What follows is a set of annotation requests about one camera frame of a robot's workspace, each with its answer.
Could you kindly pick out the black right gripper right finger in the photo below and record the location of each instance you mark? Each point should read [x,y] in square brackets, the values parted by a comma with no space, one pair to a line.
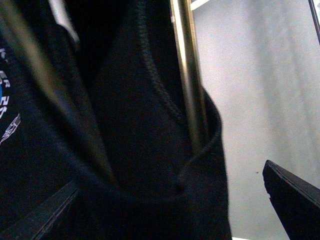
[295,201]

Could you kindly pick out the black printed t-shirt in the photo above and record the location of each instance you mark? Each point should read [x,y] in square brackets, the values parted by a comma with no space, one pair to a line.
[121,70]

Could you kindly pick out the upper grey rack rod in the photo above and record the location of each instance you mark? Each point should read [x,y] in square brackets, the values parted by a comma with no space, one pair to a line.
[315,12]

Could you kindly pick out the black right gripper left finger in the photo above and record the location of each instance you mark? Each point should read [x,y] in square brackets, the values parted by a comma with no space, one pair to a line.
[42,219]

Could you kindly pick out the metal clothes hanger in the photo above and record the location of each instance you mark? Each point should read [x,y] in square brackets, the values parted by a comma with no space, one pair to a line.
[24,43]

